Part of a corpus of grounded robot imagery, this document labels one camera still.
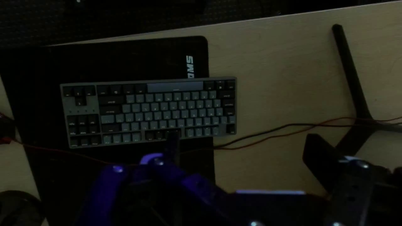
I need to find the black purple gripper left finger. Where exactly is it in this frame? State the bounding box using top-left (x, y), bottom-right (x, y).
top-left (77, 129), bottom-right (237, 226)

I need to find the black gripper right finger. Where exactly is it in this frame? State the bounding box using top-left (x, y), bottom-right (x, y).
top-left (302, 133), bottom-right (402, 226)

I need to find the grey keyboard with dark keys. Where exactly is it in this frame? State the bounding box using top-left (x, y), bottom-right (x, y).
top-left (59, 75), bottom-right (239, 149)

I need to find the black monitor stand leg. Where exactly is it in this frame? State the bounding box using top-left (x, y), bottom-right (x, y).
top-left (331, 22), bottom-right (402, 158)

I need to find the black desk mat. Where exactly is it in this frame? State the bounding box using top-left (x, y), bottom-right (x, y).
top-left (0, 35), bottom-right (218, 226)

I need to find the black round object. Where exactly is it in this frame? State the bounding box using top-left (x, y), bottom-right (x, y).
top-left (0, 189), bottom-right (47, 226)

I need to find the orange red cable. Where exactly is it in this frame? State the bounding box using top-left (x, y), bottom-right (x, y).
top-left (0, 114), bottom-right (402, 167)

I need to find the black cable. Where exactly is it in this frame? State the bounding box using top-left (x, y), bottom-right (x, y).
top-left (211, 119), bottom-right (402, 151)

